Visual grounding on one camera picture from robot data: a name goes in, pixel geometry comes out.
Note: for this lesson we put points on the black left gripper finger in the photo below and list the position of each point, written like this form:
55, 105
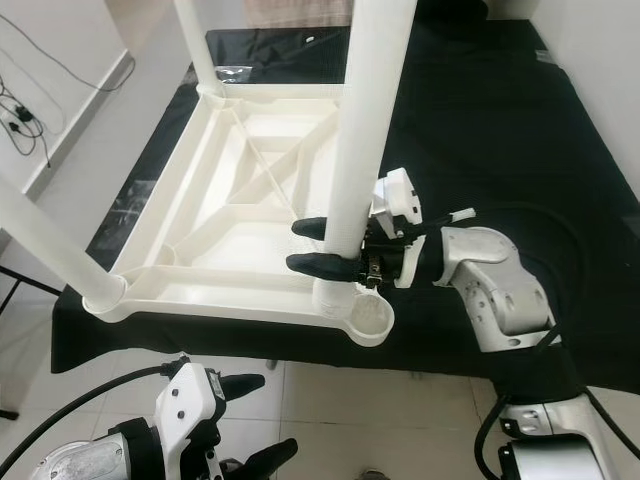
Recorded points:
240, 386
268, 460

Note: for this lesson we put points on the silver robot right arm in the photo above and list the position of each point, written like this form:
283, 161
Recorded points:
490, 290

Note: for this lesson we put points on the narrow clear tape strip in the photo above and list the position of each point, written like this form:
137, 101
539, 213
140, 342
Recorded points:
236, 72

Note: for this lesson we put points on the large clear tape patch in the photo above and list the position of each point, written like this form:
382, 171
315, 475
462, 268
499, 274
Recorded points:
135, 210

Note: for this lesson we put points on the black table cloth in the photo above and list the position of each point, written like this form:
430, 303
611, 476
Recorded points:
510, 120

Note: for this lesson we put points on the beige patterned bench cloth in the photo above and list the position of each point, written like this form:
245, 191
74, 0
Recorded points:
290, 12

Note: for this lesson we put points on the small black plug adapter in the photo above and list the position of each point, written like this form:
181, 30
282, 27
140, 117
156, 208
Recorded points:
21, 116

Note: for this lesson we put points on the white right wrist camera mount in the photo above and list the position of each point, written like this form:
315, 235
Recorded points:
395, 190

